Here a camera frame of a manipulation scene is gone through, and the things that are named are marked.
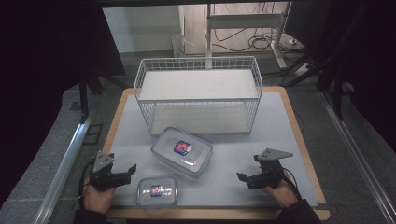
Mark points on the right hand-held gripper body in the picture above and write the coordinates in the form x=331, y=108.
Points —
x=271, y=174

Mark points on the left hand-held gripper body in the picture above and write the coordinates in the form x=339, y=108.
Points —
x=102, y=161

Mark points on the small clear plastic container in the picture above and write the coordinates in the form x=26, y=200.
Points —
x=146, y=199

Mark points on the large clear plastic container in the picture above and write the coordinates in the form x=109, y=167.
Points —
x=194, y=160

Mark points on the person's right hand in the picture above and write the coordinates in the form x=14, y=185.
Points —
x=281, y=194

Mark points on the person's left hand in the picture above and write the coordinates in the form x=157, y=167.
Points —
x=98, y=199

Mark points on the black metal stand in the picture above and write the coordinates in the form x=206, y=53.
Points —
x=84, y=93
x=337, y=93

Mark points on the white power strip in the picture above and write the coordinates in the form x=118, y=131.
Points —
x=302, y=70

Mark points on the black monitor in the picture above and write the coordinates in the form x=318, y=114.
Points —
x=303, y=21

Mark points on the white metal stand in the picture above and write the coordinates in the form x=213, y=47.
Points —
x=243, y=20

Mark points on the aluminium rail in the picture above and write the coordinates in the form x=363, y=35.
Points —
x=62, y=174
x=358, y=155

